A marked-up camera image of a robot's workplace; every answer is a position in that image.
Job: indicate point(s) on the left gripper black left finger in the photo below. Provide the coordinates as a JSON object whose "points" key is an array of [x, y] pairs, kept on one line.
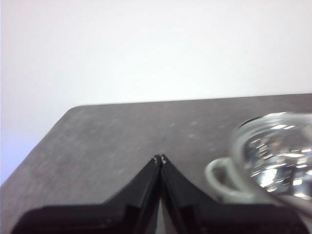
{"points": [[109, 217]]}

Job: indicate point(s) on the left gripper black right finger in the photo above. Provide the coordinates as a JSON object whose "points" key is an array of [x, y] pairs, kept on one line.
{"points": [[219, 219]]}

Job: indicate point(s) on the glass lid with green knob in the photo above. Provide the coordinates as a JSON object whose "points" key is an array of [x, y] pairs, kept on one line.
{"points": [[275, 151]]}

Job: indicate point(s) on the pale green electric steamer pot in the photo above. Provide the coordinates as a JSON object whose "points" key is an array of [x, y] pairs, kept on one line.
{"points": [[214, 180]]}

